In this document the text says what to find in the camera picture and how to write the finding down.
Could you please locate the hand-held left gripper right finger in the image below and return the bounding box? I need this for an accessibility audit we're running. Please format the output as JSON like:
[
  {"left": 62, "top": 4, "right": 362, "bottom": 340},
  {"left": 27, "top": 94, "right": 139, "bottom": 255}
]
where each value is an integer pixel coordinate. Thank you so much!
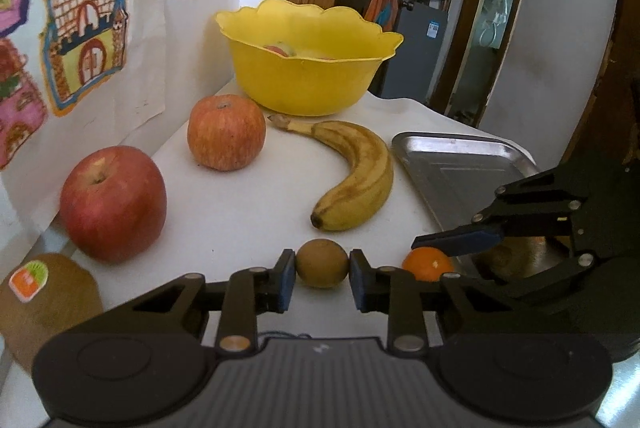
[{"left": 350, "top": 249, "right": 526, "bottom": 355}]

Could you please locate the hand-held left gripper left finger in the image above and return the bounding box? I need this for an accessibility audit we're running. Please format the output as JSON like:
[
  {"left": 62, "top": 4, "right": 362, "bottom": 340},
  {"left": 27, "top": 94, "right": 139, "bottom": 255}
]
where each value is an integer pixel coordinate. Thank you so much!
[{"left": 102, "top": 249, "right": 297, "bottom": 355}]

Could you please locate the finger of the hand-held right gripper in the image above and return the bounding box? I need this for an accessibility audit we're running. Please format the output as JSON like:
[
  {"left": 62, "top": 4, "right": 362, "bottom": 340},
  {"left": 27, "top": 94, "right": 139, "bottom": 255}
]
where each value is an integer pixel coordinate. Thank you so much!
[
  {"left": 472, "top": 250, "right": 598, "bottom": 309},
  {"left": 412, "top": 168, "right": 588, "bottom": 259}
]

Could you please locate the small brown kiwi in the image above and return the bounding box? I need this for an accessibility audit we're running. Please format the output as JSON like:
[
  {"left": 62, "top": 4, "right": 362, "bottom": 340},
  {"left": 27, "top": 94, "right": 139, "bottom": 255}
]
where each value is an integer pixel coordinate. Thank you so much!
[{"left": 295, "top": 239, "right": 350, "bottom": 289}]

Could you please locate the orange cherry tomato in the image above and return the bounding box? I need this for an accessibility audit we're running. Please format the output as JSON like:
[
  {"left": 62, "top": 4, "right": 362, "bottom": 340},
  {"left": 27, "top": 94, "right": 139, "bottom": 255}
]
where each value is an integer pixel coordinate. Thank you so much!
[{"left": 401, "top": 246, "right": 456, "bottom": 283}]

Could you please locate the metal tray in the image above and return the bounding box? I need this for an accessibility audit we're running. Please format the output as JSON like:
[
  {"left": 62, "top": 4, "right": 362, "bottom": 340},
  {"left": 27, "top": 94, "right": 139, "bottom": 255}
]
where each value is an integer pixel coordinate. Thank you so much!
[{"left": 391, "top": 131, "right": 541, "bottom": 279}]

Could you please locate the yellow banana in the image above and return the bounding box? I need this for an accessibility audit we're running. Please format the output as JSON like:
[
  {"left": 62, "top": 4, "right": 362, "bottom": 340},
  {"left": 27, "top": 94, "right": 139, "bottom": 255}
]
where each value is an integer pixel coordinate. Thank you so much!
[{"left": 267, "top": 114, "right": 395, "bottom": 233}]

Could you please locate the orange striped apple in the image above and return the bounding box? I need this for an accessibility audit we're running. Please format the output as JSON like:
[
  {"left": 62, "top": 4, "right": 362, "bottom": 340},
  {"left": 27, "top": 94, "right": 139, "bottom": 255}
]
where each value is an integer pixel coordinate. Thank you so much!
[{"left": 187, "top": 94, "right": 267, "bottom": 172}]

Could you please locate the yellow plastic bowl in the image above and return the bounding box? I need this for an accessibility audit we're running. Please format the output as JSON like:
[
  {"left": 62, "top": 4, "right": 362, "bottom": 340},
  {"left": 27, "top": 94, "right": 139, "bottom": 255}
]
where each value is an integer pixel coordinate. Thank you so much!
[{"left": 215, "top": 0, "right": 405, "bottom": 117}]

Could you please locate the white printed tablecloth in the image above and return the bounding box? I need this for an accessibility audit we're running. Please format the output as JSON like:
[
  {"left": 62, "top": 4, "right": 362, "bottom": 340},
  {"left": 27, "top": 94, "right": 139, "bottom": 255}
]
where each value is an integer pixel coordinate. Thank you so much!
[{"left": 0, "top": 75, "right": 546, "bottom": 409}]

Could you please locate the red apple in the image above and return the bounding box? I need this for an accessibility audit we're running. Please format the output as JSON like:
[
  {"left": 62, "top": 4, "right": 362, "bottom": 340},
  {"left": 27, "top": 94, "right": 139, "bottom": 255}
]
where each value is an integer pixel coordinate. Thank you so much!
[{"left": 59, "top": 146, "right": 168, "bottom": 265}]

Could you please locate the grey cabinet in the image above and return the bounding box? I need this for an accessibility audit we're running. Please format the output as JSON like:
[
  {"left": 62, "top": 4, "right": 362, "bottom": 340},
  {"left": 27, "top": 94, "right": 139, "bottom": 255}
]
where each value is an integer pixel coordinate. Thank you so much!
[{"left": 377, "top": 0, "right": 448, "bottom": 106}]

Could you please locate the coloured houses drawing sheet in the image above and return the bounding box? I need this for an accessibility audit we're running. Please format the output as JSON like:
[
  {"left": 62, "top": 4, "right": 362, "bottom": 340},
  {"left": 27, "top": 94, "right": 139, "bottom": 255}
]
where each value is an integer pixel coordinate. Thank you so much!
[{"left": 0, "top": 0, "right": 251, "bottom": 233}]

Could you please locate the brown inner door frame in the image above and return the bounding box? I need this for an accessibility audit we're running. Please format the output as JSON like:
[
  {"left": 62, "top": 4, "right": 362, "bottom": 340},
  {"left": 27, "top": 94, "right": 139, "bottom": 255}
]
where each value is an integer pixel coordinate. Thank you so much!
[{"left": 430, "top": 0, "right": 538, "bottom": 129}]

